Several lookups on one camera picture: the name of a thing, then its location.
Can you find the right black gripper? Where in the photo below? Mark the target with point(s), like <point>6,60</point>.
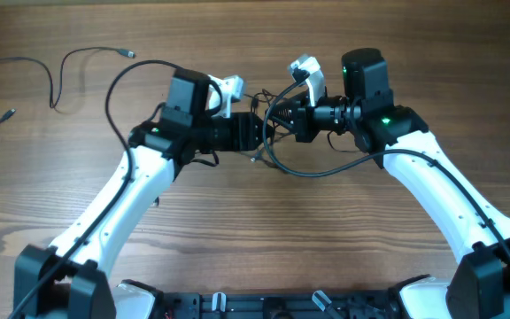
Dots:
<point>301,121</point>

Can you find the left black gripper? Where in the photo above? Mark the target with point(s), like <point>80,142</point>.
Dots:
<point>243,124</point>

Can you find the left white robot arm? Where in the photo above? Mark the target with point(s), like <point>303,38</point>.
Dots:
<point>70,278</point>

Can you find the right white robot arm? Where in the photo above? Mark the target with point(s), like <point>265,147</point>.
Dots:
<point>400,142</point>

